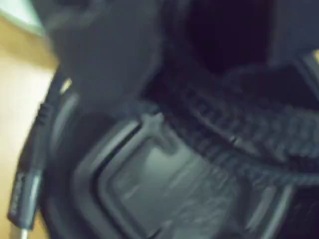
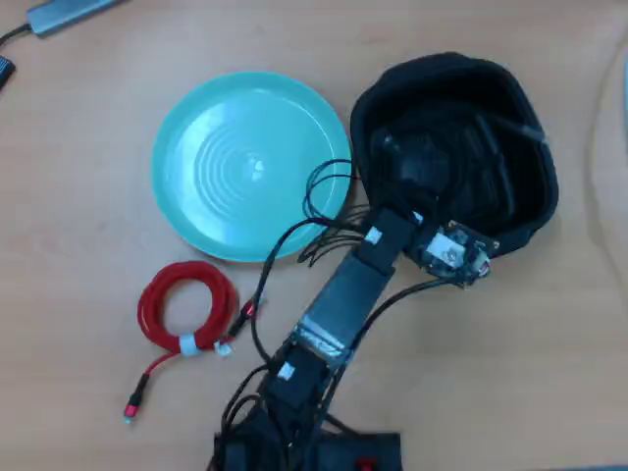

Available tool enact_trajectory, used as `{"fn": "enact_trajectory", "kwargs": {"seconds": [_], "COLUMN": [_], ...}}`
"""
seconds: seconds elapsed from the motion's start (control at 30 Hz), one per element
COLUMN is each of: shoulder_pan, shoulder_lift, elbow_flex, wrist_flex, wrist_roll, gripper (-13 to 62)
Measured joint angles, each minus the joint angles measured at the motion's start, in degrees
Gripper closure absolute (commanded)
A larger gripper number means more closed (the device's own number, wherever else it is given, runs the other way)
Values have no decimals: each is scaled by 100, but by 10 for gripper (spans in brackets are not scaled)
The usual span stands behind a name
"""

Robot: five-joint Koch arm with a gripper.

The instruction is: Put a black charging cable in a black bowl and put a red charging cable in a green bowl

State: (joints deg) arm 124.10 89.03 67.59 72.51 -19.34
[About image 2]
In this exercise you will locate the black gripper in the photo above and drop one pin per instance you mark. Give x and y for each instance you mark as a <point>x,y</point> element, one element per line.
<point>419,235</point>

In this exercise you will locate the teal round plate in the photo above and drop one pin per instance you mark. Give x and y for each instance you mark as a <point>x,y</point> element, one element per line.
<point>221,196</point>

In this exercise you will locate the red base knob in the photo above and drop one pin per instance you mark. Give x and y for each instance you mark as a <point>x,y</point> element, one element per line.
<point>366,463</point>

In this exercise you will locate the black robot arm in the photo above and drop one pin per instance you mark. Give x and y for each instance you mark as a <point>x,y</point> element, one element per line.
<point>343,299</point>

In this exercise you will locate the grey usb hub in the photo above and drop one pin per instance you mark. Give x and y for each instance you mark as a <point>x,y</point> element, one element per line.
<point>64,15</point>

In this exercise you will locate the black square fabric bin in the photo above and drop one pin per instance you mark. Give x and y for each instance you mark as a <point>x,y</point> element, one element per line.
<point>456,83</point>

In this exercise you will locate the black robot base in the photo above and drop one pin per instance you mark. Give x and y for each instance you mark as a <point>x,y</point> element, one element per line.
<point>363,449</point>

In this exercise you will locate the black flat device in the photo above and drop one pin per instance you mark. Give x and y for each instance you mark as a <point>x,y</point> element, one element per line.
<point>6,72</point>

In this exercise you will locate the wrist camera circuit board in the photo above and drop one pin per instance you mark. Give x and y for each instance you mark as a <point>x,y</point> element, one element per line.
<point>454,255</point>

